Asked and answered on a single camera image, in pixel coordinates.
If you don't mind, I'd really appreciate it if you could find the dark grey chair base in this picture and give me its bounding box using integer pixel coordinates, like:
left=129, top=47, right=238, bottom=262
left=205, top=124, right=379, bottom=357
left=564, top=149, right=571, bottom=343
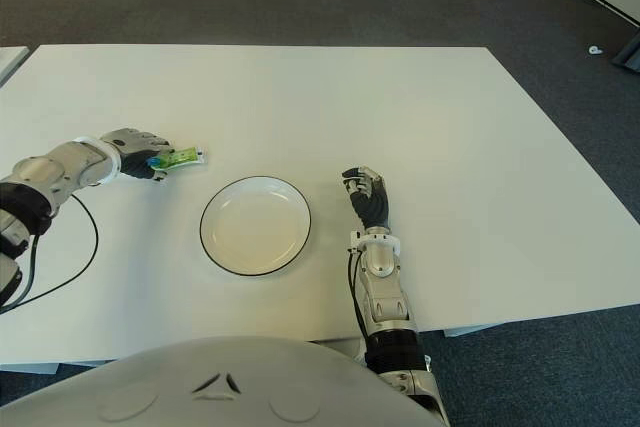
left=611, top=30, right=640, bottom=74

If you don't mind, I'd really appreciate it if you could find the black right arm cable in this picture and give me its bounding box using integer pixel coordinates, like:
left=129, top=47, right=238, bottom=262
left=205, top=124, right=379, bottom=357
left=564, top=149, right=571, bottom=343
left=347, top=245, right=370, bottom=351

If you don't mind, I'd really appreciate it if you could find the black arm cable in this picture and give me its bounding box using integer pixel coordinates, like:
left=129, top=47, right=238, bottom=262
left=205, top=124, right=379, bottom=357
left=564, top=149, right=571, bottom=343
left=347, top=245, right=370, bottom=351
left=0, top=190, right=100, bottom=316

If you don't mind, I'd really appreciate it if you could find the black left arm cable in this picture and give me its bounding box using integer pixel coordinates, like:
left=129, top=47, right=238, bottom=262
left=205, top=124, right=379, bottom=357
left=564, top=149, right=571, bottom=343
left=0, top=190, right=100, bottom=316

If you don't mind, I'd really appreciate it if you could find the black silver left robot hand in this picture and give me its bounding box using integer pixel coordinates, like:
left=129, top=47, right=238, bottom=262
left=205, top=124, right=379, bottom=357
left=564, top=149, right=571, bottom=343
left=98, top=127, right=174, bottom=184

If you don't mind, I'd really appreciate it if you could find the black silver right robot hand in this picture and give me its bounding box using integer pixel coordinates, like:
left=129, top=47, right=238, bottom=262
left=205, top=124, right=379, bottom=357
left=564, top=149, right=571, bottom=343
left=341, top=165, right=392, bottom=231

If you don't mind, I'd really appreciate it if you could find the green toothpaste tube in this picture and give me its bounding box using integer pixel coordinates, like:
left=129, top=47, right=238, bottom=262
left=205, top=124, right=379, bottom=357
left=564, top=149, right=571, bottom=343
left=147, top=145, right=208, bottom=171

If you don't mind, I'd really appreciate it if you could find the small white side table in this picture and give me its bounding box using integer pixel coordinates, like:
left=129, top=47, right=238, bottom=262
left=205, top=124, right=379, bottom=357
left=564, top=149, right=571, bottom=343
left=0, top=45, right=29, bottom=89

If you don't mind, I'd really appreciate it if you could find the white plate with black rim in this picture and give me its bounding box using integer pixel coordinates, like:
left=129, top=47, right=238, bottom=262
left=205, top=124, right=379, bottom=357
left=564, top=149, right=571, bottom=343
left=199, top=175, right=313, bottom=278

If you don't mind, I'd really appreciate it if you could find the silver robot torso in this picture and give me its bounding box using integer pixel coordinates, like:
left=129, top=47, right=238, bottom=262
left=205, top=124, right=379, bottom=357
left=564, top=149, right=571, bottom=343
left=0, top=335, right=442, bottom=427

